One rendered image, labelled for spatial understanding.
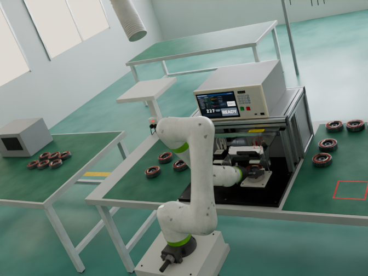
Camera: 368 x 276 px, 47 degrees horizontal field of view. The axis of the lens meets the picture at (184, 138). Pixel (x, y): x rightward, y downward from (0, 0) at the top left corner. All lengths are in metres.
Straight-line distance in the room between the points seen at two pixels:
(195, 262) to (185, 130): 0.61
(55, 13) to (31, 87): 1.42
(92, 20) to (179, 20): 2.27
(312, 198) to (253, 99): 0.63
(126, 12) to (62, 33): 4.50
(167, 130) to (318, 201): 0.91
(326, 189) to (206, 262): 0.80
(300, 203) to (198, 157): 0.74
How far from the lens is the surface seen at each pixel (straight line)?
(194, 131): 1.82
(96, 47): 8.45
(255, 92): 2.42
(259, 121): 2.47
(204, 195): 1.86
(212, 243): 2.09
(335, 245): 3.19
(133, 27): 3.43
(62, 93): 7.70
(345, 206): 2.29
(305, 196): 2.40
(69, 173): 3.59
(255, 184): 2.52
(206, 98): 2.56
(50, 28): 7.75
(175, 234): 1.99
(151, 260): 2.12
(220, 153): 2.64
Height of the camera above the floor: 2.16
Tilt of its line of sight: 25 degrees down
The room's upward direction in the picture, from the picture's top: 19 degrees counter-clockwise
